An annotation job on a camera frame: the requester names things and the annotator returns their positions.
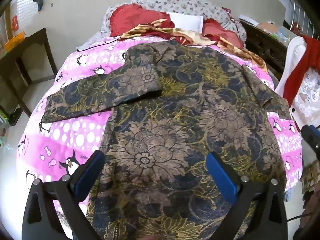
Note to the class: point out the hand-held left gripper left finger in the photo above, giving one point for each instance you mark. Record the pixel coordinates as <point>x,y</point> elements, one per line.
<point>90,173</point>

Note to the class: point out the gold and red blanket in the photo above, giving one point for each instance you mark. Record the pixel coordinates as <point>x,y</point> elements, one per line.
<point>190,36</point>

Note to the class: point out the white pillow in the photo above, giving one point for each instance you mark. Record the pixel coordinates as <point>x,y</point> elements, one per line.
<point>185,21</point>

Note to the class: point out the red wall sticker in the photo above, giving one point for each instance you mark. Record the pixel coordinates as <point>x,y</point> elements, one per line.
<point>15,23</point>

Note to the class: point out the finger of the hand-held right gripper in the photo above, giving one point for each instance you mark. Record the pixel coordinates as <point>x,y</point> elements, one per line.
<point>311,140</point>

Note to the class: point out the white plastic chair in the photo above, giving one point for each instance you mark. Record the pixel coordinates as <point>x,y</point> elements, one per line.
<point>295,52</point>

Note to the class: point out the cardboard piece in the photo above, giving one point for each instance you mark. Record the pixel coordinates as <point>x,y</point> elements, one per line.
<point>267,26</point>

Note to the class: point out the white printed cloth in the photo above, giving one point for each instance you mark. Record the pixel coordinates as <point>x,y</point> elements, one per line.
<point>310,90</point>

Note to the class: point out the orange bag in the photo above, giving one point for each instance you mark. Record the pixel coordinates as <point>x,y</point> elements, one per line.
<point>15,41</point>

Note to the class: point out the grey floral bedsheet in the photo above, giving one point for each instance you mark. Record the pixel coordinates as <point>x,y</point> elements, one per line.
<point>180,3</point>

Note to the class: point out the brown patterned cloth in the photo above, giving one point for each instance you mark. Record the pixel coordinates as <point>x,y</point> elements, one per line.
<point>311,177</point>

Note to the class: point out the dark floral patterned shirt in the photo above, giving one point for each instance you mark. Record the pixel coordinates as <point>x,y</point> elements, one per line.
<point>175,120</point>

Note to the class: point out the red ruffled pillow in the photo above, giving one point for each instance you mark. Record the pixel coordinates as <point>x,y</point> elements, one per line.
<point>135,17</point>
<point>217,31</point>

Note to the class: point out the dark wooden table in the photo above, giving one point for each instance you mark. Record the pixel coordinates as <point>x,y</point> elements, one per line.
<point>32,38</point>

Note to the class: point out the metal rack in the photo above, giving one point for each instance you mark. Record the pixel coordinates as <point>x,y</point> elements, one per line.
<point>300,17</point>

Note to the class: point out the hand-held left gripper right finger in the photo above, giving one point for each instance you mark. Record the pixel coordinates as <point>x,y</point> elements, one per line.
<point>222,177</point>

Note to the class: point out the pink penguin blanket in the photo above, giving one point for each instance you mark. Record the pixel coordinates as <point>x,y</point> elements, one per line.
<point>75,135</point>

